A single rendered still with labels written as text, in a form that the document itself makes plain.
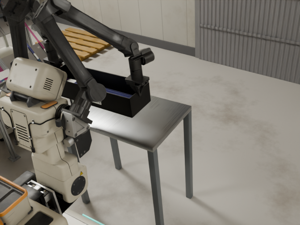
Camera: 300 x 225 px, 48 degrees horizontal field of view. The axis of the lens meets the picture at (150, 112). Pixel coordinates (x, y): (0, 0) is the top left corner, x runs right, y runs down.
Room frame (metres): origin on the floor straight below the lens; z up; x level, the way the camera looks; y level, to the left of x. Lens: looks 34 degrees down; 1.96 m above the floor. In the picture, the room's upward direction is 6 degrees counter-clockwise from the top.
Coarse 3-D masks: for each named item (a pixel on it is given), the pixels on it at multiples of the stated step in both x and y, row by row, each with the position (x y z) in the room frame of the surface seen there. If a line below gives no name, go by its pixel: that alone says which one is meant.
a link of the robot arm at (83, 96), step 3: (84, 87) 1.27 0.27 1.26; (81, 90) 1.28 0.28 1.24; (84, 90) 1.26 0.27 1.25; (78, 93) 1.26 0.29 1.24; (81, 93) 1.24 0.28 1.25; (84, 93) 1.23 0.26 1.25; (78, 96) 1.24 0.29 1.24; (81, 96) 1.22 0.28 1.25; (84, 96) 1.22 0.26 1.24; (87, 99) 1.22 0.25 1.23
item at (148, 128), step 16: (96, 112) 1.77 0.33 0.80; (112, 112) 1.75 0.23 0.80; (144, 112) 1.72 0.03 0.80; (160, 112) 1.70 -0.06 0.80; (176, 112) 1.68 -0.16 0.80; (96, 128) 1.61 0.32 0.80; (112, 128) 1.59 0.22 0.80; (128, 128) 1.57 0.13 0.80; (144, 128) 1.56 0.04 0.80; (160, 128) 1.54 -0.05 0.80; (112, 144) 2.10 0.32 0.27; (144, 144) 1.42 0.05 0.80; (160, 144) 1.44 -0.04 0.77; (192, 176) 1.74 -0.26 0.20; (160, 192) 1.40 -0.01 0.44; (192, 192) 1.73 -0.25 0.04; (160, 208) 1.39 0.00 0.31; (160, 224) 1.38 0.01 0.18
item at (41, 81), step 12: (24, 60) 1.33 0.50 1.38; (12, 72) 1.32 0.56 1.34; (24, 72) 1.29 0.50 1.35; (36, 72) 1.25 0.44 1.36; (48, 72) 1.26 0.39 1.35; (60, 72) 1.31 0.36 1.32; (12, 84) 1.28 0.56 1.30; (24, 84) 1.25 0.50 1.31; (36, 84) 1.22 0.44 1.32; (48, 84) 1.24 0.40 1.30; (60, 84) 1.30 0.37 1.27; (36, 96) 1.20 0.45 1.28; (48, 96) 1.23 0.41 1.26; (60, 96) 1.28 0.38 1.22
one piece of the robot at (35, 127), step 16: (16, 112) 1.22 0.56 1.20; (32, 112) 1.16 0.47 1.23; (48, 112) 1.17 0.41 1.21; (16, 128) 1.23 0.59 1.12; (32, 128) 1.16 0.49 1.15; (48, 128) 1.15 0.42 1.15; (16, 144) 1.22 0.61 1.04; (32, 144) 1.16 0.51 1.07; (48, 144) 1.20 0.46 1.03; (32, 160) 1.31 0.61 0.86; (48, 160) 1.21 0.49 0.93; (64, 160) 1.24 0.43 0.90; (48, 176) 1.24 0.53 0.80; (64, 176) 1.19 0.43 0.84; (80, 176) 1.26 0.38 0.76; (64, 192) 1.18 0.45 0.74; (80, 192) 1.24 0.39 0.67
